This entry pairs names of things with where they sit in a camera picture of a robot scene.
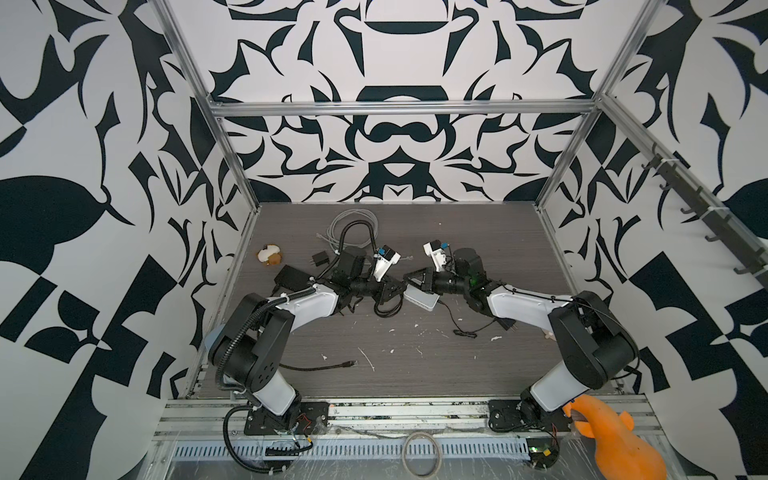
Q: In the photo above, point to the brown white round toy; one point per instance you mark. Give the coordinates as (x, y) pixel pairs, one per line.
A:
(270, 255)

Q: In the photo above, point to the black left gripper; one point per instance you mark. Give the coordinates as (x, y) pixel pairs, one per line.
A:
(386, 286)

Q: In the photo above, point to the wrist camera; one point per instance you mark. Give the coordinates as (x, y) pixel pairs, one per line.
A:
(386, 257)
(438, 252)

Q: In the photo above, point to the black wall hook rail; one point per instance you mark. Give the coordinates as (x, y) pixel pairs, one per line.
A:
(701, 204)

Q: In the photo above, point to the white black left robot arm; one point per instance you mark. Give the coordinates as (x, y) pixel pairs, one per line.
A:
(246, 351)

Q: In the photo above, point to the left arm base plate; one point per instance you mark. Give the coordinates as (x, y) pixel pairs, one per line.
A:
(301, 418)

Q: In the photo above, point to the black ribbed switch box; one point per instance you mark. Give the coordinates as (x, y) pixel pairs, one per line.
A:
(292, 279)

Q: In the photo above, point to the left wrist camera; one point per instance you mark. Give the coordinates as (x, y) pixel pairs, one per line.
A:
(386, 257)

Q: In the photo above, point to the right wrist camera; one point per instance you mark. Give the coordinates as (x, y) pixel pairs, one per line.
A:
(438, 252)

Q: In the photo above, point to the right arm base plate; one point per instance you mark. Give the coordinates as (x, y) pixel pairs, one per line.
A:
(507, 416)

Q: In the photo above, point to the white network switch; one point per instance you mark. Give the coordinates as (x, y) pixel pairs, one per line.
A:
(424, 300)

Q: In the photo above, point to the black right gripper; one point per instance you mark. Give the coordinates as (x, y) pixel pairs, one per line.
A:
(430, 280)

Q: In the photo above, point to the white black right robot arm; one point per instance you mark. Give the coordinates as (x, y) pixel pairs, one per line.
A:
(593, 345)

